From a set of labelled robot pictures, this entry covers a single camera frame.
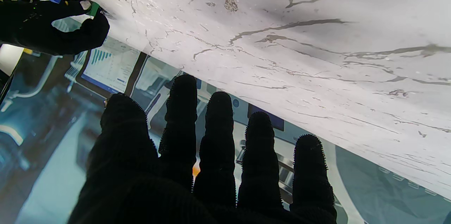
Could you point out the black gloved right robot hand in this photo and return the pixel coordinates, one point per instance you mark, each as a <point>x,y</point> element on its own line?
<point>35,30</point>

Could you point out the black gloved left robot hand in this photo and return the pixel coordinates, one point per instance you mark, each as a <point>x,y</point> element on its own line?
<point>148,196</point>

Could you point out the green domino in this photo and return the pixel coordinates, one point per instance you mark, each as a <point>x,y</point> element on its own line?
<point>93,9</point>

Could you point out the printed laboratory backdrop banner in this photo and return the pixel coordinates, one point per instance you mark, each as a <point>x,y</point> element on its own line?
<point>53,90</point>

